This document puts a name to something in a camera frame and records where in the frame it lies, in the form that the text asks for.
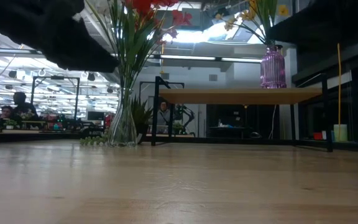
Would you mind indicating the yellow vertical rod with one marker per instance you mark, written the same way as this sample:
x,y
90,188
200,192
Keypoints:
x,y
339,84

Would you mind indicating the ceiling strip light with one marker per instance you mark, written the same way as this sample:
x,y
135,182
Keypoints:
x,y
197,58

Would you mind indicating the black background robot arm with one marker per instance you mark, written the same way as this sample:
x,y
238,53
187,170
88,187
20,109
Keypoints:
x,y
186,116

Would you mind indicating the wooden shelf riser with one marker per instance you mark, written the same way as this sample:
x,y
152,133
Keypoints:
x,y
241,96

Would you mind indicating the yellow artificial flower bunch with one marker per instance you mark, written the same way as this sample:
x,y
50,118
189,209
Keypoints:
x,y
266,18

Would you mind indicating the person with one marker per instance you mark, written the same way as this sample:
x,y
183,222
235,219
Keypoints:
x,y
163,115
23,105
6,112

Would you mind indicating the small red container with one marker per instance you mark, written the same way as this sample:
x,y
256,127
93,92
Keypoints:
x,y
317,136

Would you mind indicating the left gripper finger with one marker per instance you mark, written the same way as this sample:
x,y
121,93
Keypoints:
x,y
85,59

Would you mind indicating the black aluminium table frame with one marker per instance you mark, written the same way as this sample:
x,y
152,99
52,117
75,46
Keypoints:
x,y
228,141

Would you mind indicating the red artificial flower bunch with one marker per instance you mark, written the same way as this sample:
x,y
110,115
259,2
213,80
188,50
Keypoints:
x,y
135,40

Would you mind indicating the pink ribbed glass vase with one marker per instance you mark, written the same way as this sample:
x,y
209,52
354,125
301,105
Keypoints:
x,y
273,68

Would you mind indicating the clear glass vase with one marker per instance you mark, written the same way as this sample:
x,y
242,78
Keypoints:
x,y
123,124

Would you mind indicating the pale green cylinder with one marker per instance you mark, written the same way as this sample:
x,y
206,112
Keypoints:
x,y
340,133

